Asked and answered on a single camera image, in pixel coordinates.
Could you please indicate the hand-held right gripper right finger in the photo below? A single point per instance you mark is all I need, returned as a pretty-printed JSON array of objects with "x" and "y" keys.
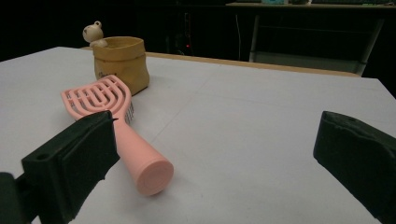
[{"x": 361, "y": 155}]

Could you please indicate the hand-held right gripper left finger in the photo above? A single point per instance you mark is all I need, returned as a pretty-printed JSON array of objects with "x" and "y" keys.
[{"x": 71, "y": 155}]

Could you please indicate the pink hairbrush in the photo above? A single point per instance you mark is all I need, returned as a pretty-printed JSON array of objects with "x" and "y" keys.
[{"x": 146, "y": 168}]

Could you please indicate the white sheet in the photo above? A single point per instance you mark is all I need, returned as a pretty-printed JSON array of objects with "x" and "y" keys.
[{"x": 249, "y": 124}]

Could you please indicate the cream bear figure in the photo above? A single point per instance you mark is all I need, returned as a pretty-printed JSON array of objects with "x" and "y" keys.
[{"x": 92, "y": 33}]

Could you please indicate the white metal desk frame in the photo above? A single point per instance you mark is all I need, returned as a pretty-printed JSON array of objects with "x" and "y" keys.
[{"x": 305, "y": 60}]

